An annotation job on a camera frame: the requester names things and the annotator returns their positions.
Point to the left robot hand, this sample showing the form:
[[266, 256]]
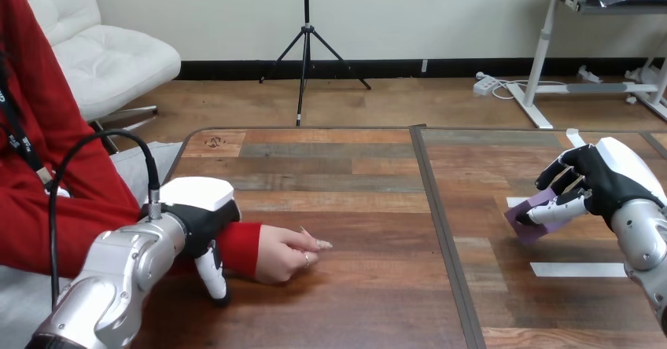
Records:
[[200, 216]]

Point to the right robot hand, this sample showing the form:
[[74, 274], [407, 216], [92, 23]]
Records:
[[609, 177]]

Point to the person's hand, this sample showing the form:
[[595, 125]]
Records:
[[284, 253]]

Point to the purple block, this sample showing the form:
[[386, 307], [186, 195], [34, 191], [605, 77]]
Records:
[[529, 229]]

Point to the person's forearm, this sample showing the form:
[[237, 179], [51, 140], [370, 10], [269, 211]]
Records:
[[237, 247]]

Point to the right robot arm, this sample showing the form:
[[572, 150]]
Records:
[[643, 245]]

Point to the person's body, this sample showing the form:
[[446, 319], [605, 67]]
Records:
[[47, 169]]

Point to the white desk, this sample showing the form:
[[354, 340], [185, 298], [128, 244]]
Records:
[[568, 50]]

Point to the white power strip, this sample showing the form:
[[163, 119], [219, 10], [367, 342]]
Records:
[[484, 84]]

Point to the white cushioned chair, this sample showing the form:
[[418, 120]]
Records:
[[104, 55]]

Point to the black tripod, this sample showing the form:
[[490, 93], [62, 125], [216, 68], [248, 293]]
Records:
[[306, 50]]

